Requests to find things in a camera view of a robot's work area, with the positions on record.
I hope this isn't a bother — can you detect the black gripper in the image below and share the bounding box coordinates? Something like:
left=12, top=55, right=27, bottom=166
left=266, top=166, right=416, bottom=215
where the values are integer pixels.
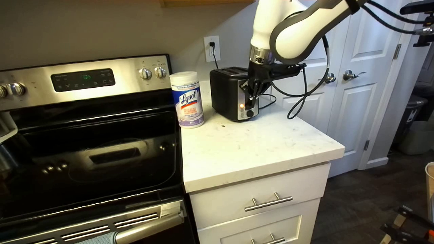
left=240, top=60, right=275, bottom=109

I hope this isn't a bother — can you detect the black and silver toaster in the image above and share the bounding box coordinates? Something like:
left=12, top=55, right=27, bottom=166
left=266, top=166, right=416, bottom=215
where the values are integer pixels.
left=209, top=67, right=262, bottom=124

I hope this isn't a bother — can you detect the Lysol wipes canister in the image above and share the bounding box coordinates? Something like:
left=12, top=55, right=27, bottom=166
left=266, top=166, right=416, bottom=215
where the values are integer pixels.
left=169, top=71, right=206, bottom=129

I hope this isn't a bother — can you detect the white panel door, round knob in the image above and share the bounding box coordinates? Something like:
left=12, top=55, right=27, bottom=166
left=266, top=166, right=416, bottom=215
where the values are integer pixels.
left=270, top=26, right=359, bottom=179

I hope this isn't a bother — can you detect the silver round door knob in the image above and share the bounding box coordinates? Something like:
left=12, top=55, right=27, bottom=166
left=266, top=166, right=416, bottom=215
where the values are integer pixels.
left=321, top=72, right=339, bottom=87

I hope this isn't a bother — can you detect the white drawer cabinet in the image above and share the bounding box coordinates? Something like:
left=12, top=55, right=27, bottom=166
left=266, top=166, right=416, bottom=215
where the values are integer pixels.
left=188, top=162, right=333, bottom=244

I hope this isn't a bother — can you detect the grey trash bin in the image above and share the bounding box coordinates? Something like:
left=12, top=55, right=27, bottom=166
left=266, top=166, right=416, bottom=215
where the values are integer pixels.
left=397, top=120, right=434, bottom=158

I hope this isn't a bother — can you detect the stainless steel black oven range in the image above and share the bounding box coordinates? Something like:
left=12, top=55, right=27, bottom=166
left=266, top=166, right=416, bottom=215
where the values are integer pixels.
left=0, top=53, right=201, bottom=244

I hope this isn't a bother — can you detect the beige bucket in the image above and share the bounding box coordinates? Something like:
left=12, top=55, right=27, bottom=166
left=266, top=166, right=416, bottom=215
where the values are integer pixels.
left=423, top=162, right=434, bottom=215

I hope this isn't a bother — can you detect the black and wood stand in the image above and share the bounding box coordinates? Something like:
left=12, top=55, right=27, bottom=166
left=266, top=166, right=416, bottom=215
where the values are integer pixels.
left=378, top=204, right=434, bottom=244

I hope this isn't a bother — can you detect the grey striped towel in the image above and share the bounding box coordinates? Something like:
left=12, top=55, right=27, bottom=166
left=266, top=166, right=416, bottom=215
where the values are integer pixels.
left=73, top=231, right=119, bottom=244

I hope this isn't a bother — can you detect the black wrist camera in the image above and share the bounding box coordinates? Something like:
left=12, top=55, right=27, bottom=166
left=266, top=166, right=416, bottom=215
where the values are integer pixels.
left=270, top=61, right=308, bottom=79

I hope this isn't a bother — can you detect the white wall outlet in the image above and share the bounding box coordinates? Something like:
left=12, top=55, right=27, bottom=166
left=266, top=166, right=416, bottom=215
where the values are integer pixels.
left=203, top=34, right=222, bottom=64

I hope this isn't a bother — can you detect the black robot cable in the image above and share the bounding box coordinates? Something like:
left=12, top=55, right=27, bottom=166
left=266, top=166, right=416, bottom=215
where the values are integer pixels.
left=270, top=0, right=434, bottom=122

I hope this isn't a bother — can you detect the silver lever door handle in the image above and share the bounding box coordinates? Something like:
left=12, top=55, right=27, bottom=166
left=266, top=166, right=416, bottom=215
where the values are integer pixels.
left=342, top=68, right=367, bottom=83

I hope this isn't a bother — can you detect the long silver drawer handle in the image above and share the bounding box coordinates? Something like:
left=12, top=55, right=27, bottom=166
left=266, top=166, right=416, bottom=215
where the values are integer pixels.
left=249, top=234, right=287, bottom=244
left=243, top=192, right=294, bottom=215

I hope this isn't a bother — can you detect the white panel door, lever handle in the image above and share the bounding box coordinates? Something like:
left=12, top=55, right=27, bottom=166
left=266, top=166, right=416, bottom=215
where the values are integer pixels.
left=327, top=0, right=419, bottom=173

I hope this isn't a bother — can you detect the silver oven door handle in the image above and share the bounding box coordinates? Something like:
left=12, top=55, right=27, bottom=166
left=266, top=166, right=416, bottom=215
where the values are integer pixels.
left=112, top=212, right=187, bottom=244

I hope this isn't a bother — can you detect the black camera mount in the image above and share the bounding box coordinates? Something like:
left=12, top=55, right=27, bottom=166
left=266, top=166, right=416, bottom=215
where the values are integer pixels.
left=399, top=0, right=434, bottom=49

